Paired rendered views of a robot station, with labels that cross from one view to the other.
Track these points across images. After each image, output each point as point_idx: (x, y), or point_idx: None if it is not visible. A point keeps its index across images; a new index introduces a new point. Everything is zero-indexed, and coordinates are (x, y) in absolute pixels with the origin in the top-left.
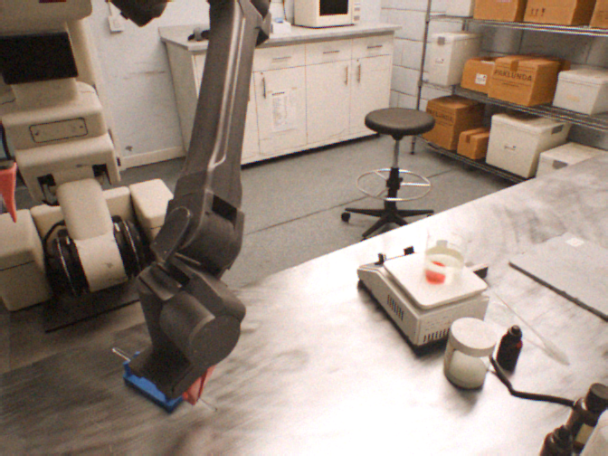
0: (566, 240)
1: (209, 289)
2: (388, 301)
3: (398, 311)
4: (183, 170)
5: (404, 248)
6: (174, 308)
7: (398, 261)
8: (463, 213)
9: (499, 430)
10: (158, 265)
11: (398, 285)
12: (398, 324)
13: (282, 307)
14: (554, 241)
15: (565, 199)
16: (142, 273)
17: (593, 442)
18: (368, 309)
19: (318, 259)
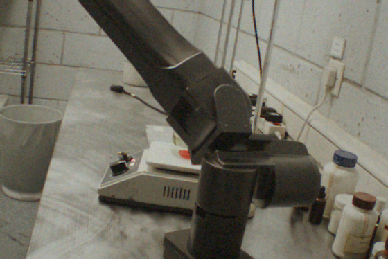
0: (153, 129)
1: (286, 143)
2: (165, 193)
3: (182, 194)
4: (168, 59)
5: (123, 154)
6: (285, 166)
7: (152, 156)
8: (72, 133)
9: (287, 221)
10: (226, 150)
11: (170, 173)
12: (182, 206)
13: (93, 246)
14: (150, 131)
15: (108, 108)
16: (223, 163)
17: (330, 187)
18: (144, 213)
19: (43, 203)
